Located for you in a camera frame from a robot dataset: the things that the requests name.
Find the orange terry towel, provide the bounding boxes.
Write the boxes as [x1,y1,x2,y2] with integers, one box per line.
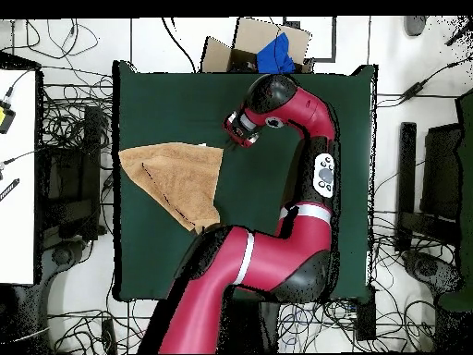
[117,141,224,235]

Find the yellow emergency stop button box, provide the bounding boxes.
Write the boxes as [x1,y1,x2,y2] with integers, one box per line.
[0,98,18,135]

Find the dark green table cloth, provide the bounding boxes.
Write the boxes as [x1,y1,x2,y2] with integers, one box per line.
[111,59,381,302]

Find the blue garment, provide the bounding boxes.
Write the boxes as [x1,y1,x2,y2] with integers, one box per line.
[255,31,297,75]

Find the brown cardboard box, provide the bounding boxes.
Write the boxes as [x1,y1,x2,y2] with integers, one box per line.
[200,16,316,75]

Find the black framed white panel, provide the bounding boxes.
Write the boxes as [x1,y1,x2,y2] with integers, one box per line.
[282,15,337,63]

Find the black stand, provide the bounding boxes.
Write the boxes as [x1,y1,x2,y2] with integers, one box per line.
[36,104,104,241]
[394,121,463,254]

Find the grey oval object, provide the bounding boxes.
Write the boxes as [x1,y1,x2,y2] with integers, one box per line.
[403,15,428,37]

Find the black chair base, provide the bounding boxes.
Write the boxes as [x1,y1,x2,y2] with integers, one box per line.
[400,249,465,297]

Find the black striped bar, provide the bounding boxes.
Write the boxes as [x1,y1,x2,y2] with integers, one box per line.
[0,177,20,202]

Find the black power strip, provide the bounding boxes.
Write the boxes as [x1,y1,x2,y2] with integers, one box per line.
[100,317,118,355]

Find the tangle of black floor cables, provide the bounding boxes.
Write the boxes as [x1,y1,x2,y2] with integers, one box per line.
[276,299,437,352]
[47,306,164,355]
[38,73,114,149]

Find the black power adapter with cable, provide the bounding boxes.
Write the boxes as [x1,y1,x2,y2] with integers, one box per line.
[376,55,473,108]

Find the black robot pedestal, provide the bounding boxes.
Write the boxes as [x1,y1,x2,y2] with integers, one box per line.
[221,300,283,352]

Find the black emergency stop cable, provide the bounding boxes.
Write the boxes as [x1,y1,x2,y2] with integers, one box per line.
[3,68,35,103]

